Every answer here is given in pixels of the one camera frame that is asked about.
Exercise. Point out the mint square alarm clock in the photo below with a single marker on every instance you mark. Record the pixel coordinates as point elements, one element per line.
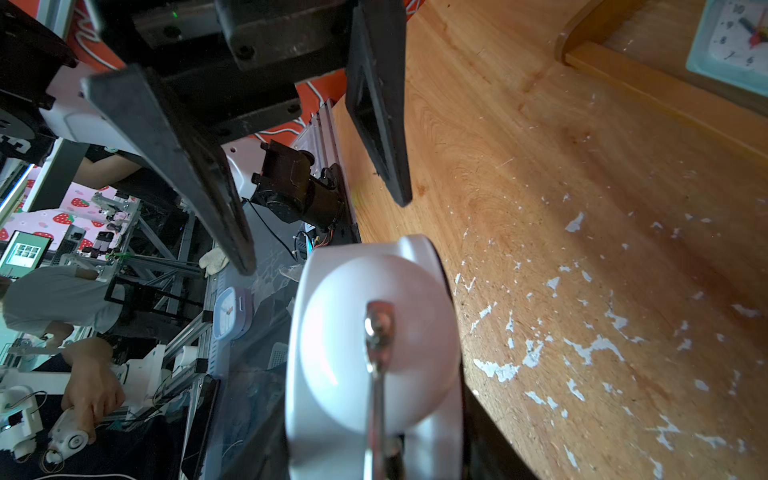
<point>730,44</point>

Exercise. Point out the green screen monitor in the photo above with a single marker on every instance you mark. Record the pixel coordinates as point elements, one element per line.
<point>24,253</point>

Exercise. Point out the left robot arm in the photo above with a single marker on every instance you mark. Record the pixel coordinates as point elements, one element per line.
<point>41,95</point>

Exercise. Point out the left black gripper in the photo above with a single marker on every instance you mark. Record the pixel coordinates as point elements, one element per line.
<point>242,68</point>

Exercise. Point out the white twin-bell clock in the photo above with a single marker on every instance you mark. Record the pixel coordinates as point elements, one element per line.
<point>374,383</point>

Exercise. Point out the wooden two-tier shelf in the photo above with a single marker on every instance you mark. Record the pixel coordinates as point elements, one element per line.
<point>581,45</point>

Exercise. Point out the blue round desk clock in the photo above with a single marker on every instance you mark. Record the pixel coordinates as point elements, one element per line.
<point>232,313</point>

